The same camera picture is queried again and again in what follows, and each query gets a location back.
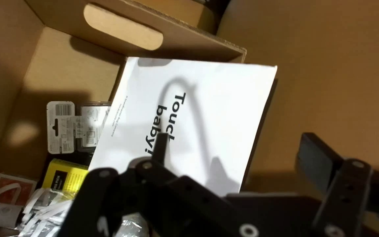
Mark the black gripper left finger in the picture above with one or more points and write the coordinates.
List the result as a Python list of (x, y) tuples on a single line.
[(92, 198)]

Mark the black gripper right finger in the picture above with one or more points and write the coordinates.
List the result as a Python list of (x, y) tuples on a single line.
[(342, 193)]

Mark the white paper bag with text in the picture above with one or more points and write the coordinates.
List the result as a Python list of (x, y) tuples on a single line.
[(224, 123)]

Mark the cardboard box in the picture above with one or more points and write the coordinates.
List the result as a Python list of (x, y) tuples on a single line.
[(66, 74)]

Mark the yellow package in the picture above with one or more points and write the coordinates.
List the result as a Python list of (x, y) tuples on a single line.
[(66, 178)]

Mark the clear plastic packaging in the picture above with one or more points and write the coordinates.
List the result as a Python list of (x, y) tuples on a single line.
[(36, 215)]

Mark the white printed label card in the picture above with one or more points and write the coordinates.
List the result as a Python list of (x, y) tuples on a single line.
[(91, 127)]

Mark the white barcode hang tag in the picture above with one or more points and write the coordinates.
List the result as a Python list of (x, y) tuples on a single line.
[(61, 127)]

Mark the red and white card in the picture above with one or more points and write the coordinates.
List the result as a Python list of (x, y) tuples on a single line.
[(12, 189)]

